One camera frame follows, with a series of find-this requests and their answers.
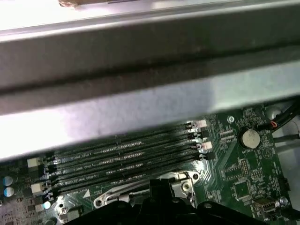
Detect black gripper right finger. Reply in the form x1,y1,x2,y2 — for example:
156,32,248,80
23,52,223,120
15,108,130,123
161,179,270,225

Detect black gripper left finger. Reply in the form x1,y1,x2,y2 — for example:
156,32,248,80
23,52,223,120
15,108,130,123
77,179,162,225

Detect silver wire locking lever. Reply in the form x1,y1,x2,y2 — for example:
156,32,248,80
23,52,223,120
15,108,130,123
103,187,150,202

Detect silver socket cover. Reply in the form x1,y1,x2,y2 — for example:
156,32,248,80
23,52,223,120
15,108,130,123
171,181,196,204

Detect CPU socket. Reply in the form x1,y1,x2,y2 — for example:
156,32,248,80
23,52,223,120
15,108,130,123
93,171,201,209

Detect RAM slot white latches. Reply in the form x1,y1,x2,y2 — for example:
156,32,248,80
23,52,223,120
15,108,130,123
27,119,208,168
30,140,213,194

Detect green motherboard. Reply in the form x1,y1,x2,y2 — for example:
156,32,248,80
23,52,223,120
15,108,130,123
0,106,293,225

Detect silver internal USB port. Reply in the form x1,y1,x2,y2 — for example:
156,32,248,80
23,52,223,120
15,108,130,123
253,197,276,215

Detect silver coin cell battery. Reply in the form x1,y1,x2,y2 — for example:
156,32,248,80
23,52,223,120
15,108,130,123
237,126,261,149

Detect black grey PC case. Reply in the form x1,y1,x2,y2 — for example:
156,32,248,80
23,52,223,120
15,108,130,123
0,0,300,225

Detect black cable red connector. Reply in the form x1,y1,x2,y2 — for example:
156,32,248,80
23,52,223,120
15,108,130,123
256,99,300,131

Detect brown square base plate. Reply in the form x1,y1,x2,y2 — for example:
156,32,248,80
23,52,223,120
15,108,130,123
58,0,80,9

